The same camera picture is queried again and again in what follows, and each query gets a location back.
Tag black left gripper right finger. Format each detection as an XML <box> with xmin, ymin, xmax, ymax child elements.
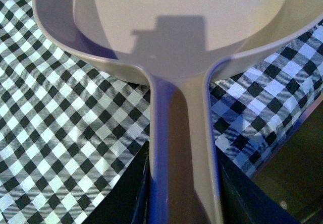
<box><xmin>217</xmin><ymin>150</ymin><xmax>299</xmax><ymax>223</ymax></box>

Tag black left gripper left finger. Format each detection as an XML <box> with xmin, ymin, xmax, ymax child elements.
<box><xmin>84</xmin><ymin>141</ymin><xmax>150</xmax><ymax>223</ymax></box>

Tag beige plastic dustpan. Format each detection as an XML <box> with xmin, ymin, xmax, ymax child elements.
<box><xmin>33</xmin><ymin>0</ymin><xmax>322</xmax><ymax>223</ymax></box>

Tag black white checkered tablecloth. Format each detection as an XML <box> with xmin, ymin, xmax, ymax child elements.
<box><xmin>1</xmin><ymin>0</ymin><xmax>322</xmax><ymax>223</ymax></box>

